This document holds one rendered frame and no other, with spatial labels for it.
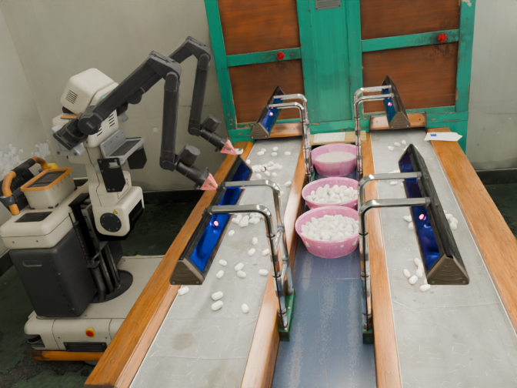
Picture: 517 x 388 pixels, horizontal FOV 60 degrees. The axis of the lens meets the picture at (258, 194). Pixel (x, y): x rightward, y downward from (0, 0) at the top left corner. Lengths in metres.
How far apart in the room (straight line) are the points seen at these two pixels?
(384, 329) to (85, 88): 1.44
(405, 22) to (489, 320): 1.64
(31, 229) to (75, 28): 1.98
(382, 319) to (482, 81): 2.48
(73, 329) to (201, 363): 1.22
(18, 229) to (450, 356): 1.77
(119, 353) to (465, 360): 0.90
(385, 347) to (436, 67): 1.73
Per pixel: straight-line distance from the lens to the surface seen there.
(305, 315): 1.48
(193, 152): 1.87
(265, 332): 1.31
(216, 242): 1.15
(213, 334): 1.37
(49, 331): 2.50
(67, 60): 3.90
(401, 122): 1.85
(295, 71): 2.61
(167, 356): 1.36
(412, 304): 1.41
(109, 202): 2.14
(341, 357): 1.35
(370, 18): 2.56
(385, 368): 1.20
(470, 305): 1.44
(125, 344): 1.41
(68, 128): 1.91
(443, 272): 0.98
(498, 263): 1.57
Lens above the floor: 1.65
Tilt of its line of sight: 26 degrees down
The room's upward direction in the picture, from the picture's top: 9 degrees counter-clockwise
